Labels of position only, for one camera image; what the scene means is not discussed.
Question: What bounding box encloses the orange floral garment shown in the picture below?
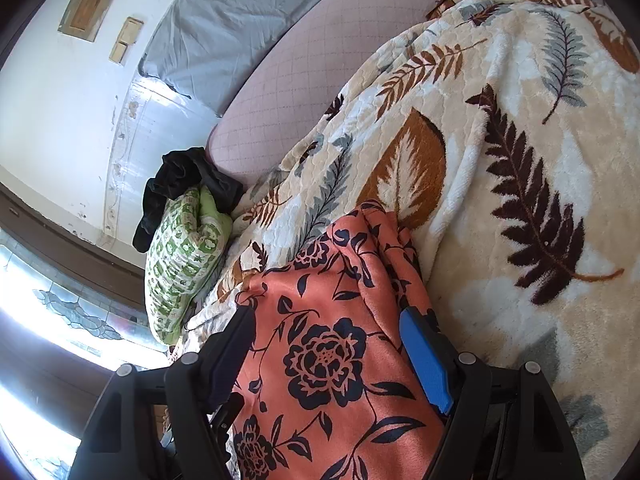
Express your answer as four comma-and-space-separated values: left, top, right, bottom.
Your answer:
227, 201, 452, 480

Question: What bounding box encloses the grey pillow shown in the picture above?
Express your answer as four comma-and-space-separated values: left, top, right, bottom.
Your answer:
137, 0, 372, 117

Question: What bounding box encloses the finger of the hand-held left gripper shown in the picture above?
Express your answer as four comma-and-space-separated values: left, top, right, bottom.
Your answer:
212, 393, 246, 432

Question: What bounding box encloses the stained glass window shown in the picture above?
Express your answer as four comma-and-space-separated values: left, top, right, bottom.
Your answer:
0, 244, 157, 480

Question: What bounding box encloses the black cloth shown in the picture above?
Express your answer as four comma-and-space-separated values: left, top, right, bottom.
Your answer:
132, 147, 246, 254

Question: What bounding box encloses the leaf print fleece blanket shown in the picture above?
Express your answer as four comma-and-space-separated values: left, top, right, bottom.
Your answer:
180, 0, 640, 480

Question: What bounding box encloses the pink quilted mattress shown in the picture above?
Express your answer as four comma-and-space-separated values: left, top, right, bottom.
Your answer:
207, 0, 472, 192

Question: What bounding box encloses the green patterned pillow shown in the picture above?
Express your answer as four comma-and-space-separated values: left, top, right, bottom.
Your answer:
144, 185, 234, 346

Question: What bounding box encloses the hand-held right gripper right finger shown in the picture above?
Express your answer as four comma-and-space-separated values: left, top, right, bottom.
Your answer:
399, 306, 587, 480

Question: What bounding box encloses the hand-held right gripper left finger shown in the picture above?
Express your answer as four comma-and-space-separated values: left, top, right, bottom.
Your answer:
67, 304, 257, 480

